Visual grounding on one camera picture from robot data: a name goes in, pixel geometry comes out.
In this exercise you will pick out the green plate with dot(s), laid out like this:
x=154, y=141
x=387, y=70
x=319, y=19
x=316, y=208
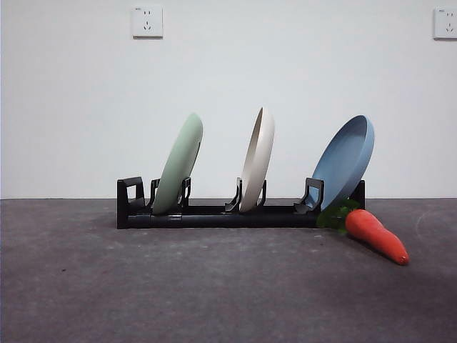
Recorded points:
x=178, y=160

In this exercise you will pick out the orange carrot with green leaves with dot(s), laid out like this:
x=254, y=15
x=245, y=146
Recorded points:
x=375, y=236

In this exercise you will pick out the cream plate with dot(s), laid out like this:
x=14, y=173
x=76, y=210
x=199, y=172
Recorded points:
x=257, y=168

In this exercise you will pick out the black plate rack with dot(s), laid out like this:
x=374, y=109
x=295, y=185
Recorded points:
x=214, y=220

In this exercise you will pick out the blue plate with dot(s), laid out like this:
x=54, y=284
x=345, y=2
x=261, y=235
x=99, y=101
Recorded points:
x=342, y=160

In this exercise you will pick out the white wall socket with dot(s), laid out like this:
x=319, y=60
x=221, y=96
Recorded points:
x=148, y=21
x=446, y=23

